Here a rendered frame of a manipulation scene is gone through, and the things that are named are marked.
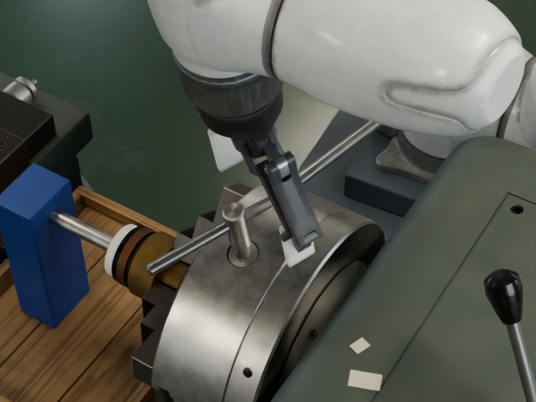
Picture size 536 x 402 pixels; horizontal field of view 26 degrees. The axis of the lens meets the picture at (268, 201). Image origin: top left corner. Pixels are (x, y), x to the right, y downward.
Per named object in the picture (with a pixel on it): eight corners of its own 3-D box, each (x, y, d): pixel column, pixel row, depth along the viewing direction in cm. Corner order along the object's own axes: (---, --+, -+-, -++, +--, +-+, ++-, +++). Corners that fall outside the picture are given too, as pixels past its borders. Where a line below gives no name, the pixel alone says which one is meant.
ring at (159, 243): (212, 234, 137) (148, 203, 141) (167, 285, 132) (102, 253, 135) (214, 283, 144) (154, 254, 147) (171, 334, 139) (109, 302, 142)
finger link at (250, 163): (265, 115, 105) (269, 116, 104) (317, 220, 108) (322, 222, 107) (228, 135, 104) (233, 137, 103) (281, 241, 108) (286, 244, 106)
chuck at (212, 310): (366, 290, 153) (353, 157, 126) (241, 496, 140) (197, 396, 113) (307, 262, 156) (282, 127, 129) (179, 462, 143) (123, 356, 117)
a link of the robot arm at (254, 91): (245, -23, 98) (254, 23, 103) (151, 27, 96) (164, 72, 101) (302, 45, 93) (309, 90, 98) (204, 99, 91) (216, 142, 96)
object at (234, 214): (242, 279, 123) (228, 223, 113) (232, 264, 124) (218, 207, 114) (260, 269, 124) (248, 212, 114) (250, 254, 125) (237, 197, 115)
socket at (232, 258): (241, 285, 123) (237, 273, 120) (225, 262, 124) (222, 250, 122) (267, 269, 123) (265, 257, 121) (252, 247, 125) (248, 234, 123)
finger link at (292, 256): (305, 210, 108) (309, 216, 108) (311, 247, 114) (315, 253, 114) (277, 226, 108) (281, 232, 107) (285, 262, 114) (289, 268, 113)
